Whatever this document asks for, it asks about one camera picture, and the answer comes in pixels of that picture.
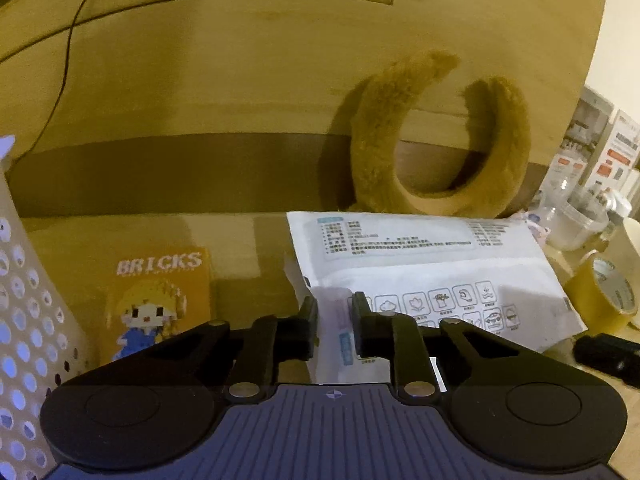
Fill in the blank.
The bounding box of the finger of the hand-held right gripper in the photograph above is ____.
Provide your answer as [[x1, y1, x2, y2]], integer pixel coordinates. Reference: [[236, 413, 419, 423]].
[[572, 332, 640, 387]]

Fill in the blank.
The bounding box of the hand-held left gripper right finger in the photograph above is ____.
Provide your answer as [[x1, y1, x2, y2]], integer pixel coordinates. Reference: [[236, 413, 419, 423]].
[[350, 291, 507, 404]]

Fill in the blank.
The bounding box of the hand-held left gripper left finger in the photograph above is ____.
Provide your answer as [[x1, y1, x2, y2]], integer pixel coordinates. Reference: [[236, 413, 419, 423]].
[[150, 295, 321, 404]]

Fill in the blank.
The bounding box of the white packet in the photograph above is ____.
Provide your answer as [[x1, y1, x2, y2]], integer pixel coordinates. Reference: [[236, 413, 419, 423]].
[[284, 252, 397, 387]]

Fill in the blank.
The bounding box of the white padded envelope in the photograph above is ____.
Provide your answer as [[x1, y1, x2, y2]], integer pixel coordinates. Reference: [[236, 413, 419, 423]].
[[285, 210, 589, 386]]

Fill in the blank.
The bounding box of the clear packing tape roll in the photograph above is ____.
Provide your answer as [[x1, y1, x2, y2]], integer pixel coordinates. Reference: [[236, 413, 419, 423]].
[[562, 255, 640, 337]]

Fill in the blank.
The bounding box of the white cup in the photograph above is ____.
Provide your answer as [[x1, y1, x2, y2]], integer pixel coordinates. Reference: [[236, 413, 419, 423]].
[[619, 217, 640, 322]]

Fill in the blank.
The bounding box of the clear plastic container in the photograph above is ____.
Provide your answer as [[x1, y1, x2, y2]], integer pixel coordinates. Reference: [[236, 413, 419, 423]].
[[537, 180, 614, 252]]

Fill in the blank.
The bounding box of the small colourful packet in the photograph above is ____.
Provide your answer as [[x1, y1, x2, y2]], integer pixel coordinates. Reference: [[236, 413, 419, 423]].
[[510, 207, 552, 242]]

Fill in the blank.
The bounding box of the yellow toy bricks box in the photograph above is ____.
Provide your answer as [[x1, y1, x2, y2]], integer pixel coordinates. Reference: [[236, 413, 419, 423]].
[[100, 246, 214, 367]]

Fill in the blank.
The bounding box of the orange and white printed box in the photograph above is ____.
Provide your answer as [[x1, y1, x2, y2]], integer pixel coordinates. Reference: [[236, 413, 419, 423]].
[[595, 109, 640, 197]]

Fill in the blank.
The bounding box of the white perforated plastic basket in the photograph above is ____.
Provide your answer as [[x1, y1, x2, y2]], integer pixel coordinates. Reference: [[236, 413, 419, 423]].
[[0, 132, 103, 480]]

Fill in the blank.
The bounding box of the brown plush ring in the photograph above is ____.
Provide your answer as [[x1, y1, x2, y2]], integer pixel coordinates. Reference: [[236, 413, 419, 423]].
[[348, 50, 532, 219]]

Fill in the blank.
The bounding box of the black cable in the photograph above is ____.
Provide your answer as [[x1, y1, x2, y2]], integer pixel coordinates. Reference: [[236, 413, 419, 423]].
[[10, 0, 118, 171]]

